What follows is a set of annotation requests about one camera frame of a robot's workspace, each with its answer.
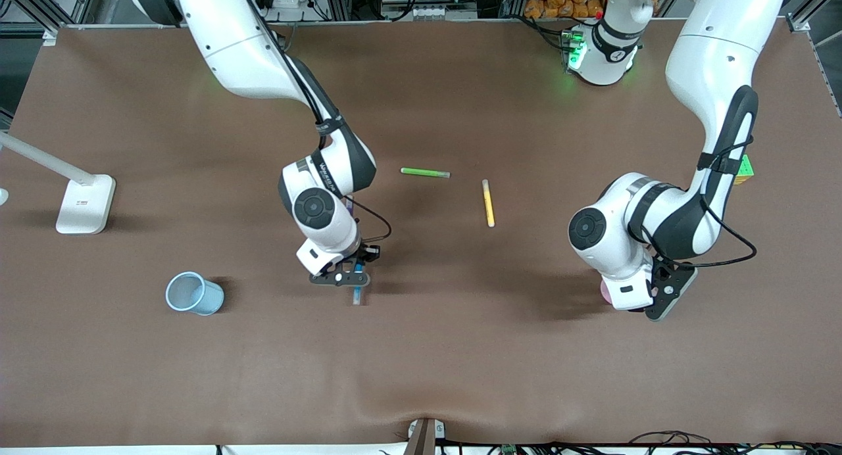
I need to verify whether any white desk stand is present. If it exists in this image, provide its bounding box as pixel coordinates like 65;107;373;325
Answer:
0;132;116;235

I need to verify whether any black cable bundle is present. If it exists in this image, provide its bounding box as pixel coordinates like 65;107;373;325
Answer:
625;431;842;455

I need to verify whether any aluminium frame profile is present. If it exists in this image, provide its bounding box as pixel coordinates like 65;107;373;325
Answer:
786;0;831;34

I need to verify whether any metal table edge bracket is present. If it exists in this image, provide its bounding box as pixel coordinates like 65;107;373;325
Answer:
405;418;447;455

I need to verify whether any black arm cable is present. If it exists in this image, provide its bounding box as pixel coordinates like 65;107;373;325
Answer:
684;136;758;269
240;0;393;245

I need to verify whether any grey equipment box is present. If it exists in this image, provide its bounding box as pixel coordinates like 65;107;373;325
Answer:
380;0;484;20

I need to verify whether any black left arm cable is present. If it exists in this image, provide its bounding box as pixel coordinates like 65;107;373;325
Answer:
684;136;758;269

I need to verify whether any pile of orange items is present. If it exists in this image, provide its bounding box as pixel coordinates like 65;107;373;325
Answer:
524;0;605;20

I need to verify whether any light blue mesh cup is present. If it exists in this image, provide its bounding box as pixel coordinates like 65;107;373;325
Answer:
164;271;225;316

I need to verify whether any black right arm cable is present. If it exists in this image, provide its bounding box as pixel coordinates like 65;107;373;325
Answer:
240;0;393;245

